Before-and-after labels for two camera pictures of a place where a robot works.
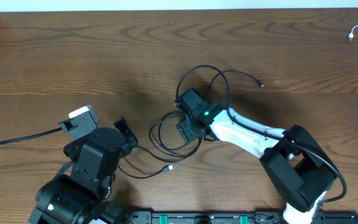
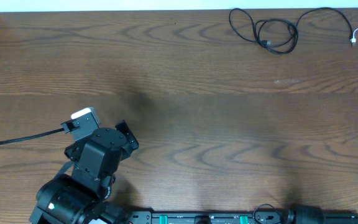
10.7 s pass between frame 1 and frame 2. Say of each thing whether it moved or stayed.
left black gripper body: stayed
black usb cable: moved
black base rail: stayed
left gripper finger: stayed
